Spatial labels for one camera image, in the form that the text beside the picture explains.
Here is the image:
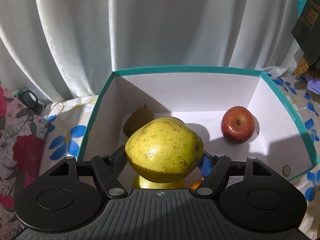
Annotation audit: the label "red apple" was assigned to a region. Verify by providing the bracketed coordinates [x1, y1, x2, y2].
[220, 106, 255, 144]

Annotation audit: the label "yellow lemon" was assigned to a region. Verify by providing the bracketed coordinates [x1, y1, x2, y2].
[132, 174, 187, 189]

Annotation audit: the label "teal cardboard box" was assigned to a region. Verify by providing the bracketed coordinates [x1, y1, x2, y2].
[75, 66, 314, 182]

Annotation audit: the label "yellow-green speckled pear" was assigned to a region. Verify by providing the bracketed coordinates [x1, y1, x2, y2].
[124, 117, 205, 183]

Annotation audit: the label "white curtain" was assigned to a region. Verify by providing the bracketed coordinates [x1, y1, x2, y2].
[0, 0, 304, 105]

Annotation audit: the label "black handle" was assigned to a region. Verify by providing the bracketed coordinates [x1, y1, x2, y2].
[19, 90, 45, 113]

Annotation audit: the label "brown kiwi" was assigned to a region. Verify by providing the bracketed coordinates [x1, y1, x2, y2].
[123, 106, 155, 137]

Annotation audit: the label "red floral cushion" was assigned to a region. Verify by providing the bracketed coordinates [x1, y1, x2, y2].
[0, 80, 52, 240]

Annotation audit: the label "dark green bag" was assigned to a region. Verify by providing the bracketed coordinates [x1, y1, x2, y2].
[291, 0, 320, 73]

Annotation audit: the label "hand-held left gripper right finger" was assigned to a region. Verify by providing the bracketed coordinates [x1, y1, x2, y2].
[196, 154, 272, 199]

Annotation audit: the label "blue floral tablecloth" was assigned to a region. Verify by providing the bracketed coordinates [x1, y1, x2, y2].
[40, 66, 320, 240]

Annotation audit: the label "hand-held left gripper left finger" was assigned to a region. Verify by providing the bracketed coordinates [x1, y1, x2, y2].
[50, 146, 129, 199]

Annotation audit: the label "gold patterned bag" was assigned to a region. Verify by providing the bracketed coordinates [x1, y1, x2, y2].
[294, 55, 313, 79]

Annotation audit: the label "small orange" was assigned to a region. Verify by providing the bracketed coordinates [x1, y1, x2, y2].
[190, 179, 203, 192]

